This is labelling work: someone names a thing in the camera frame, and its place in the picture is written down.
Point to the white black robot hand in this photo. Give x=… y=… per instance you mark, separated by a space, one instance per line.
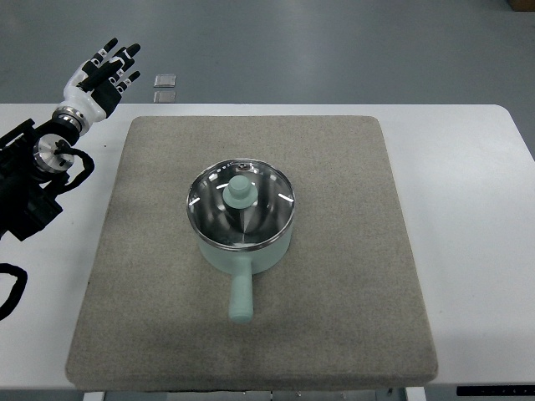
x=99 y=83

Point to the glass lid with green knob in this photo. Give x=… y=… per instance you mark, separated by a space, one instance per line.
x=241 y=205

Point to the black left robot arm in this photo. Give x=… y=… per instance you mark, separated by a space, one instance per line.
x=37 y=165

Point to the lower metal floor plate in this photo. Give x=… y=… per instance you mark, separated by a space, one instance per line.
x=164 y=97

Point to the metal floor plate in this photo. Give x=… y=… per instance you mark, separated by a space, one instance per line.
x=165 y=81
x=164 y=97

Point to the upper metal floor plate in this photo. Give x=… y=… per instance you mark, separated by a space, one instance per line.
x=165 y=81

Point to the mint green saucepan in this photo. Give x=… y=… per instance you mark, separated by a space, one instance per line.
x=241 y=266

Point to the grey felt mat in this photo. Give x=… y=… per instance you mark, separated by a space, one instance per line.
x=342 y=309

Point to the cardboard box corner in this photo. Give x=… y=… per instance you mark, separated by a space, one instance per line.
x=522 y=5

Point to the black table control panel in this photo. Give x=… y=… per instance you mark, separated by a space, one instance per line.
x=496 y=391

